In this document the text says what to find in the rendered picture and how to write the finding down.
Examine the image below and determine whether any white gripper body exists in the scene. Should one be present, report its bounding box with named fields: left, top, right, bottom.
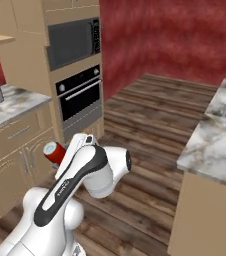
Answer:
left=54, top=133, right=89, bottom=179

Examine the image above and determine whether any red can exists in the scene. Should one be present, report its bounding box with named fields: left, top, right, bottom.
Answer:
left=42, top=141, right=67, bottom=165

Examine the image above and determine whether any beige cabinet door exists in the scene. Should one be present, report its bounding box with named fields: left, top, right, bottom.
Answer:
left=0, top=150, right=33, bottom=218
left=22, top=129, right=60, bottom=188

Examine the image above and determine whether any beige tall cabinet column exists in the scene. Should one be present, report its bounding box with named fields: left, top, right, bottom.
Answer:
left=0, top=0, right=106, bottom=143

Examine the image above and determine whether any beige drawer front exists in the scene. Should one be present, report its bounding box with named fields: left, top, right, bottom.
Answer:
left=0, top=111, right=48, bottom=159

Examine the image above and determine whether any black built-in oven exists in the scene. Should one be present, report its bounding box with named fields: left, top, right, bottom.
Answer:
left=54, top=64, right=104, bottom=134

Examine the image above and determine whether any black microwave oven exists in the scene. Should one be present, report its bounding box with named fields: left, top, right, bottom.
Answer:
left=46, top=17, right=102, bottom=72

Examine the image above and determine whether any silver cabinet door handle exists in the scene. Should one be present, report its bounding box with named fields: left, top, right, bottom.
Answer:
left=21, top=157, right=29, bottom=177

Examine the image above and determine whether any silver drawer handle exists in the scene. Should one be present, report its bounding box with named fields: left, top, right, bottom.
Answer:
left=7, top=126, right=32, bottom=140

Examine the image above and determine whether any silver oven handle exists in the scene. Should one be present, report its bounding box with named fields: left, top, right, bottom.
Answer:
left=64, top=79, right=102, bottom=102

